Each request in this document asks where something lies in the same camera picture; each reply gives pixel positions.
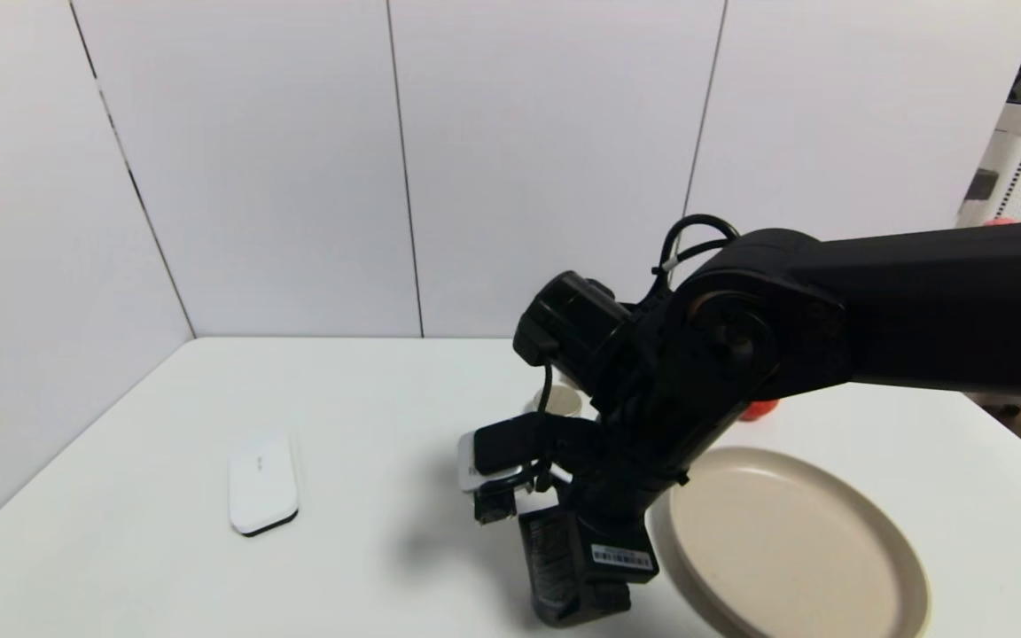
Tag black cosmetic tube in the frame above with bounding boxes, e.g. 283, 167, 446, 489
518, 507, 588, 626

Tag beige brown plate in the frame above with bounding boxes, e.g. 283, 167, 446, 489
650, 446, 930, 638

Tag green tin can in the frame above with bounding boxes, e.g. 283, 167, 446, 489
524, 385, 584, 418

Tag white whiteboard eraser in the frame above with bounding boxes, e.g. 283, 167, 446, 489
228, 429, 300, 537

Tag white pegboard cabinet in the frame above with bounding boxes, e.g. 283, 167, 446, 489
955, 102, 1021, 228

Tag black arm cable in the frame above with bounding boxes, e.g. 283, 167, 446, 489
652, 214, 740, 277

